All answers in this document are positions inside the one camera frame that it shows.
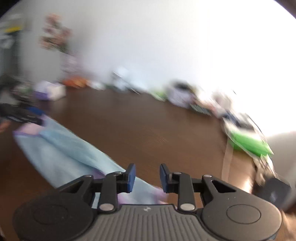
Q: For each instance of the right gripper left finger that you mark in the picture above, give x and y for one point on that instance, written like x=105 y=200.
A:
x=114 y=184

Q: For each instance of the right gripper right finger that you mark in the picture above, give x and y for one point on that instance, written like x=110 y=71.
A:
x=181 y=184

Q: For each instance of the blue and purple garment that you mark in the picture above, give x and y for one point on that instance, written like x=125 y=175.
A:
x=59 y=155

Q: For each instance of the purple white tissue pack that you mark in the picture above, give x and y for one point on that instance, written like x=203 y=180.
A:
x=48 y=91

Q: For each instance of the orange snack packet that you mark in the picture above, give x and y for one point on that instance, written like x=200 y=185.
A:
x=75 y=82

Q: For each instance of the patterned flower vase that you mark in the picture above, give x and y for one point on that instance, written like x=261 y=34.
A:
x=68 y=65

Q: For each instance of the green flat package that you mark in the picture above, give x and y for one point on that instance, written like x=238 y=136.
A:
x=245 y=135

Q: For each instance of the pink artificial flowers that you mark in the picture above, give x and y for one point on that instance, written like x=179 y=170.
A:
x=56 y=36

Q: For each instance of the grey cabinet with papers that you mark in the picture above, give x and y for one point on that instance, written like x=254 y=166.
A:
x=13 y=29

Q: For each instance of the black phone on stand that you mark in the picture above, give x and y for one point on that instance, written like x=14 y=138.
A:
x=269 y=186

